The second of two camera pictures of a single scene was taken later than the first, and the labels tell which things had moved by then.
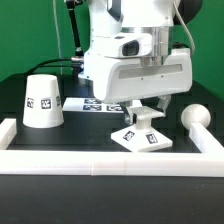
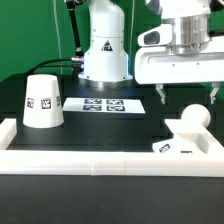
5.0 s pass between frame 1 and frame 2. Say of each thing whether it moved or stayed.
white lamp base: moved
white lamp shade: stayed
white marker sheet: stayed
